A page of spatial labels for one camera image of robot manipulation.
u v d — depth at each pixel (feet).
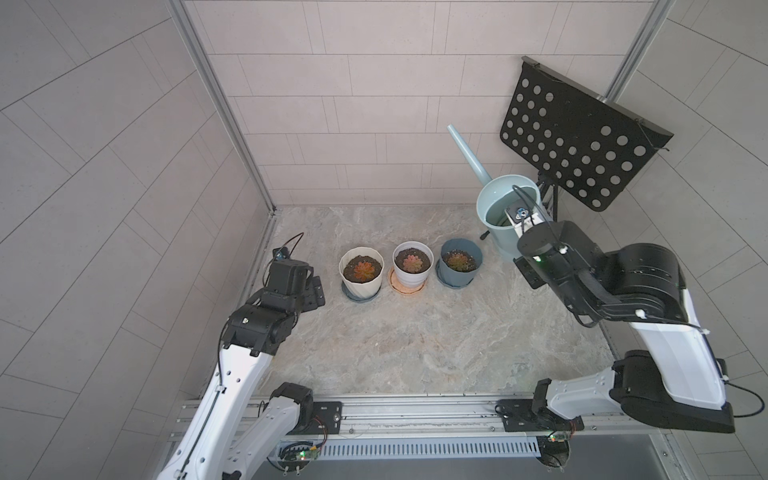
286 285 1.60
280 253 1.93
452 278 2.99
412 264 2.92
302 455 2.15
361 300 2.98
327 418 2.33
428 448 2.23
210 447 1.21
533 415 2.10
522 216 1.36
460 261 2.99
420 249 3.07
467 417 2.38
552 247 1.11
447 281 3.01
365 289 2.78
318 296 2.09
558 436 2.23
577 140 2.41
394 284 3.09
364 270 2.84
